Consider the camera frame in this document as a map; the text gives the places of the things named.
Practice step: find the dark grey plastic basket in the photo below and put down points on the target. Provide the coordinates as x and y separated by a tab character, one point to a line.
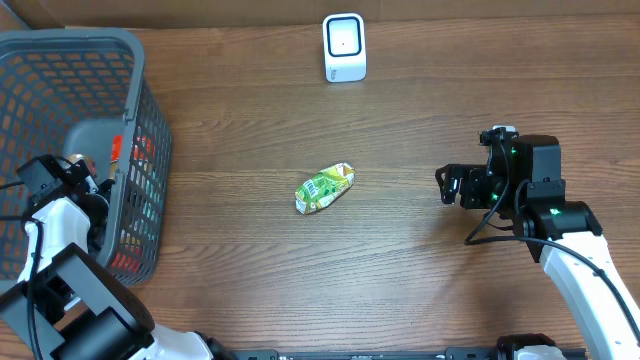
83	91

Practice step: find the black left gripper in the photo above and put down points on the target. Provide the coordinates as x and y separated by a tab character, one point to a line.
95	206

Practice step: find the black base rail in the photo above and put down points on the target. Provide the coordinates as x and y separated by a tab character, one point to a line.
454	353

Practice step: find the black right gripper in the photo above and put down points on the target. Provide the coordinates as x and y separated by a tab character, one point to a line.
460	186

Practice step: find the white barcode scanner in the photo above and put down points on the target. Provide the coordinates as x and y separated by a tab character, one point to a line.
344	46

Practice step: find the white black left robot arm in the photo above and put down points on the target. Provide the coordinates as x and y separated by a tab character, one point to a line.
67	306

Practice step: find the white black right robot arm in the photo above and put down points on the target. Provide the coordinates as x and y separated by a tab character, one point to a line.
523	194

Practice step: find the green yellow snack packet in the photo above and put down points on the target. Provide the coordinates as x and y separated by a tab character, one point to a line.
321	190

